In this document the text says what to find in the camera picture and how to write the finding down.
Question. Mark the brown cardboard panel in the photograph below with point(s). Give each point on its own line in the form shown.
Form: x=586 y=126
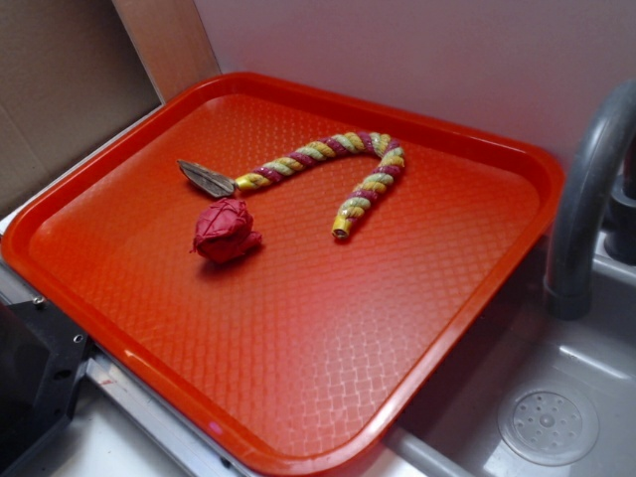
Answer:
x=76 y=73

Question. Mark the red woven ball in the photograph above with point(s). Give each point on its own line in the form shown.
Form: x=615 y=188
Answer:
x=224 y=232

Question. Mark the grey toy faucet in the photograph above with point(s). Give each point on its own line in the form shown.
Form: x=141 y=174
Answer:
x=582 y=209

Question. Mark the red plastic tray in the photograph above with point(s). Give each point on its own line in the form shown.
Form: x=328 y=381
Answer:
x=297 y=357

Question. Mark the dark faucet knob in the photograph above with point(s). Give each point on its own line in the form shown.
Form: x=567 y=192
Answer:
x=620 y=237

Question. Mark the black metal bracket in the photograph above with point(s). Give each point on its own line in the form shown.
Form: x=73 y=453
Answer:
x=43 y=355

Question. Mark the grey toy sink basin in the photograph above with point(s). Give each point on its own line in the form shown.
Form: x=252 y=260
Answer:
x=525 y=394

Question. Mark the twisted multicolour rope toy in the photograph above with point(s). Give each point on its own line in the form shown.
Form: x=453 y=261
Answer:
x=364 y=195

